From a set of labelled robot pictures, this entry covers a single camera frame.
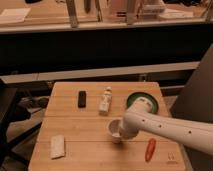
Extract white ceramic cup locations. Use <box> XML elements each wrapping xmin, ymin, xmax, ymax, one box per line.
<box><xmin>107</xmin><ymin>119</ymin><xmax>122</xmax><ymax>143</ymax></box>

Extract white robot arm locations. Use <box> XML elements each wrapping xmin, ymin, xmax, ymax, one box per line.
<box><xmin>118</xmin><ymin>97</ymin><xmax>213</xmax><ymax>155</ymax></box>

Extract green ceramic bowl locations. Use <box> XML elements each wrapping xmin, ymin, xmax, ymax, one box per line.
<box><xmin>126</xmin><ymin>92</ymin><xmax>159</xmax><ymax>114</ymax></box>

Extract white figurine bottle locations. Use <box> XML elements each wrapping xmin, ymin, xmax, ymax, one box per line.
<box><xmin>99</xmin><ymin>87</ymin><xmax>112</xmax><ymax>115</ymax></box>

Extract black rectangular block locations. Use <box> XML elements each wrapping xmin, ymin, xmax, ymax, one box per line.
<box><xmin>78</xmin><ymin>91</ymin><xmax>86</xmax><ymax>108</ymax></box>

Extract orange carrot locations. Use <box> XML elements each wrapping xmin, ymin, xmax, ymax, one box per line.
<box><xmin>145</xmin><ymin>138</ymin><xmax>156</xmax><ymax>162</ymax></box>

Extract dark chair left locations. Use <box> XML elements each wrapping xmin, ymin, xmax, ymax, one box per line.
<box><xmin>0</xmin><ymin>79</ymin><xmax>43</xmax><ymax>168</ymax></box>

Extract white paper sheet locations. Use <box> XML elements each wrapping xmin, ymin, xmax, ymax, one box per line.
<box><xmin>0</xmin><ymin>8</ymin><xmax>31</xmax><ymax>24</ymax></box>

